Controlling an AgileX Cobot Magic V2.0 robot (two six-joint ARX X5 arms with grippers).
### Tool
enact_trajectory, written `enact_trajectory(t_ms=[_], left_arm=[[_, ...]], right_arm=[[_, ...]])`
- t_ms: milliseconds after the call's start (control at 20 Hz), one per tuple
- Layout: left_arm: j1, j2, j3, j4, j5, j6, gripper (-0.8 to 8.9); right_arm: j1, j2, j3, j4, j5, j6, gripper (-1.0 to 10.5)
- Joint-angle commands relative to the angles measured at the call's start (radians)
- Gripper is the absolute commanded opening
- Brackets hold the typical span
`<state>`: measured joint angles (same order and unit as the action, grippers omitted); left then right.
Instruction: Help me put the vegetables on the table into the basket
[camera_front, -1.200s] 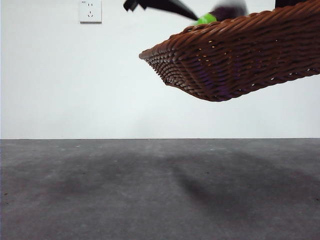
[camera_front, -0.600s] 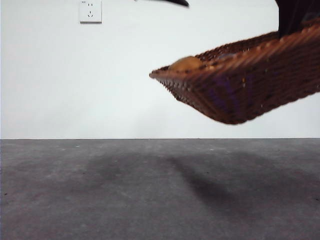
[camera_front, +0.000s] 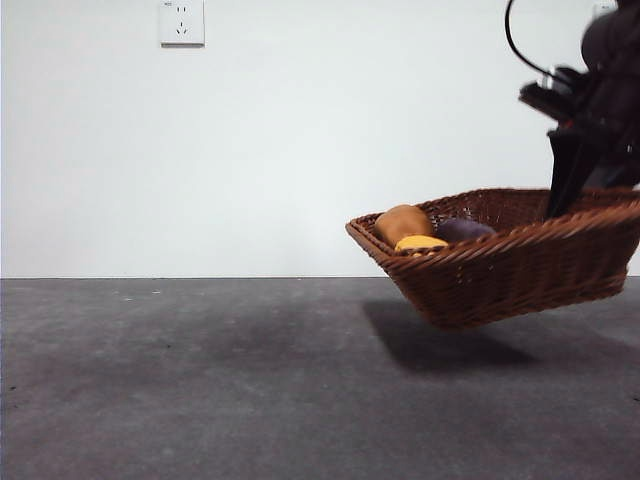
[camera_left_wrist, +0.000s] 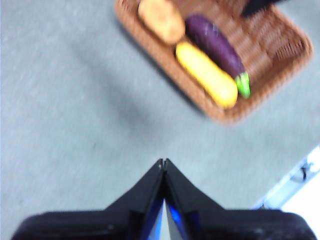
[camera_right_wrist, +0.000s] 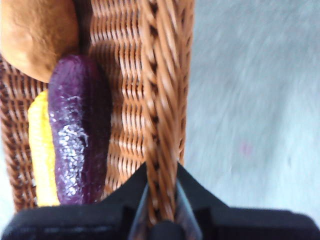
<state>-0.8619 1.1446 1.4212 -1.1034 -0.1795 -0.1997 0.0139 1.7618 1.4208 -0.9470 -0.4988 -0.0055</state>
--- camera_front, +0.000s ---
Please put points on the brown potato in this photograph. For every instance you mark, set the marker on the brown potato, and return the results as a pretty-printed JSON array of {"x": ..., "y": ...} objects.
[{"x": 402, "y": 224}]

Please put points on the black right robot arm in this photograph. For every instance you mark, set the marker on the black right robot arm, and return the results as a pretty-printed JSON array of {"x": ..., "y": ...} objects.
[{"x": 615, "y": 65}]

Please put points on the yellow corn cob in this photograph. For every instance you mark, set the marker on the yellow corn cob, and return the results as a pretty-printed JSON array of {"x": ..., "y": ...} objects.
[{"x": 420, "y": 243}]

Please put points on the white wall socket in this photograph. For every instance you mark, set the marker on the white wall socket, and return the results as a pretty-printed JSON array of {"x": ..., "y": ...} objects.
[
  {"x": 602, "y": 8},
  {"x": 182, "y": 25}
]

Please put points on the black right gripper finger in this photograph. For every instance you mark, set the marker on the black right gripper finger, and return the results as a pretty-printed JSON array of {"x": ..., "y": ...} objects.
[
  {"x": 582, "y": 165},
  {"x": 560, "y": 165}
]

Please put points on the purple eggplant with green stem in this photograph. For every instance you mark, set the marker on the purple eggplant with green stem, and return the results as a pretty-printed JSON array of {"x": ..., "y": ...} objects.
[{"x": 465, "y": 230}]

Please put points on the brown woven wicker basket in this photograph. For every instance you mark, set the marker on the brown woven wicker basket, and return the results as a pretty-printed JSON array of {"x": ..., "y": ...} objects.
[{"x": 500, "y": 280}]

